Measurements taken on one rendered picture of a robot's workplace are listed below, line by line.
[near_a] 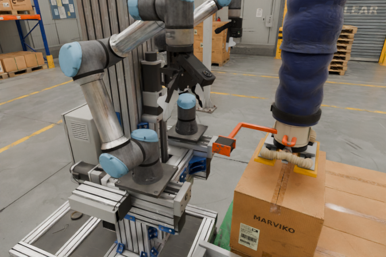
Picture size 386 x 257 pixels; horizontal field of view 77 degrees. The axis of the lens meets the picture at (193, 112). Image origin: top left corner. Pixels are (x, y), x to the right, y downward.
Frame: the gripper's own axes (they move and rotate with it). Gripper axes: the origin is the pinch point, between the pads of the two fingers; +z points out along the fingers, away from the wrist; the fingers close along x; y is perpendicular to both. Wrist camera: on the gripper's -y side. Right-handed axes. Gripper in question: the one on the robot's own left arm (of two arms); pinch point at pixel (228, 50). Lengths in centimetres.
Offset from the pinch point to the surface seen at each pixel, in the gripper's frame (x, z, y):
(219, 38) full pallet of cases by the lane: 624, 61, -168
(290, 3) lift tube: -40, -27, 33
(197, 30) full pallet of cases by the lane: 624, 41, -244
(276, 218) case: -63, 66, 41
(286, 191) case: -52, 58, 44
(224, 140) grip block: -60, 31, 14
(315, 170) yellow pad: -49, 45, 55
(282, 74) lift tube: -39, 3, 34
